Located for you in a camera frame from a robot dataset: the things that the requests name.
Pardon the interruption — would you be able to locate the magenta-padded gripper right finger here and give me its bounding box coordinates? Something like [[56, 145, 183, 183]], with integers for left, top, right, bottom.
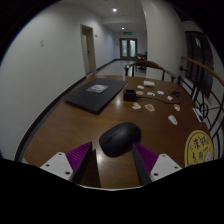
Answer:
[[131, 142, 183, 186]]

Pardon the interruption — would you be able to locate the small black box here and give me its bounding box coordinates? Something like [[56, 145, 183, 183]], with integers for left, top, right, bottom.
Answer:
[[123, 88, 137, 103]]

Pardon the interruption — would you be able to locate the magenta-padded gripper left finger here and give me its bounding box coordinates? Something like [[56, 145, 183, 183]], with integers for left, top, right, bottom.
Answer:
[[39, 141, 102, 189]]

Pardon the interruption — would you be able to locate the dark window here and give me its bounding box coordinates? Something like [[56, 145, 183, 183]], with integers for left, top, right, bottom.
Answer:
[[184, 30, 214, 98]]

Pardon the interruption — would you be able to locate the glass double door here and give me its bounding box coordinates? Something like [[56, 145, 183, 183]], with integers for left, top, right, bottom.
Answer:
[[119, 37, 138, 61]]

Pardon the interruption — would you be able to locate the wooden armchair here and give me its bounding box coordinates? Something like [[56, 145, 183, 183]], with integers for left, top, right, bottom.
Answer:
[[123, 60, 177, 84]]

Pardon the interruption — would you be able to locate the small orange sticker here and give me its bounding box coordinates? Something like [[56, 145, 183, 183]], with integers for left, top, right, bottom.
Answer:
[[144, 103, 156, 113]]

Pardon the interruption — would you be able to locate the distant wooden chair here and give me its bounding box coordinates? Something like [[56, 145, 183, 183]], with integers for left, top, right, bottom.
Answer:
[[135, 51, 148, 71]]

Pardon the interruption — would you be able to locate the black railing with wooden handrail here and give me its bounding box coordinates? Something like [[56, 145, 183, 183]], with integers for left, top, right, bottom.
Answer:
[[176, 55, 224, 158]]

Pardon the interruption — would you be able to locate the small white box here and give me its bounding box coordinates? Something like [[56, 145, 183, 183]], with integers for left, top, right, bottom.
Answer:
[[143, 80, 156, 88]]

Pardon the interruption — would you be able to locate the black closed laptop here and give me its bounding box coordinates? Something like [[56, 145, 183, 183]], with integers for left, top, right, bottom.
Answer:
[[63, 77, 129, 115]]

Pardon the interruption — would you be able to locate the black computer mouse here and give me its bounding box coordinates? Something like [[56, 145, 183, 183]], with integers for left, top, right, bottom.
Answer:
[[98, 121, 143, 158]]

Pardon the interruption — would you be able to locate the small black clip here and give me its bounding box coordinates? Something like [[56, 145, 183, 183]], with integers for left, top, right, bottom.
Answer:
[[169, 89, 183, 100]]

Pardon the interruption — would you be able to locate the thin black cable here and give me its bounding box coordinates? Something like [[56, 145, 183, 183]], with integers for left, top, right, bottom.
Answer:
[[135, 94, 183, 105]]

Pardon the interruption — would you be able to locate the white single door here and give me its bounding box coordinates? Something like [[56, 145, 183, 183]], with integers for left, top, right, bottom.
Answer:
[[80, 24, 98, 76]]

